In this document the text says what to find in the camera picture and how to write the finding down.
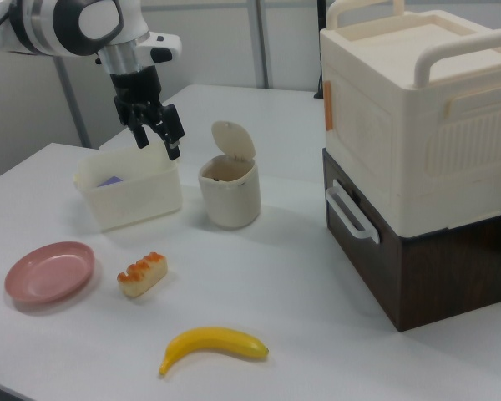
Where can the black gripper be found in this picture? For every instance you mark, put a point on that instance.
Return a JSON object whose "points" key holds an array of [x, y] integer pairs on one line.
{"points": [[138, 94]]}

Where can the cream trash can flip lid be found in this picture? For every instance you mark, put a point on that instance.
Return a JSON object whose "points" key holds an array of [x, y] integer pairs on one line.
{"points": [[233, 140]]}

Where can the white cup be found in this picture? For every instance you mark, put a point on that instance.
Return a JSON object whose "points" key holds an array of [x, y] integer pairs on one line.
{"points": [[229, 196]]}

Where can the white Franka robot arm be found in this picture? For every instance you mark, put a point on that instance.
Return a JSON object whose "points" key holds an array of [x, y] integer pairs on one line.
{"points": [[67, 25]]}

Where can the white translucent plastic bin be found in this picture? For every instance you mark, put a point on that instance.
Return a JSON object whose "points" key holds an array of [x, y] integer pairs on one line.
{"points": [[133, 194]]}

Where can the purple flat item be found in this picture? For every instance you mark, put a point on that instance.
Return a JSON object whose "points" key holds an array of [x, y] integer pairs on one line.
{"points": [[110, 181]]}

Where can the toy salmon roe sushi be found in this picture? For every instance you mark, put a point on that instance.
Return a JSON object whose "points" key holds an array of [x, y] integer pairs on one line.
{"points": [[144, 275]]}

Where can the pink round plate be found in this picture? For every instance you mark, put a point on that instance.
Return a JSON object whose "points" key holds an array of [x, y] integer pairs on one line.
{"points": [[50, 271]]}

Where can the orange box latch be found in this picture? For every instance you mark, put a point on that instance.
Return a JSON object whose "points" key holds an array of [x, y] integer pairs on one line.
{"points": [[329, 106]]}

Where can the yellow toy banana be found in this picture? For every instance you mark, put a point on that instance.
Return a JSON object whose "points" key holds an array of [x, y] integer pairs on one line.
{"points": [[217, 342]]}

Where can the cream plastic storage box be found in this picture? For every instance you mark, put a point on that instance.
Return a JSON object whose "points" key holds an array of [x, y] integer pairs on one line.
{"points": [[421, 125]]}

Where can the dark brown wooden box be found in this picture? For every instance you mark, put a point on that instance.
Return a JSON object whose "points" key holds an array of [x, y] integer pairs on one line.
{"points": [[442, 275]]}

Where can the black camera stand pole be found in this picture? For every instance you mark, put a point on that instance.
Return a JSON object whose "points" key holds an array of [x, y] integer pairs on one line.
{"points": [[320, 46]]}

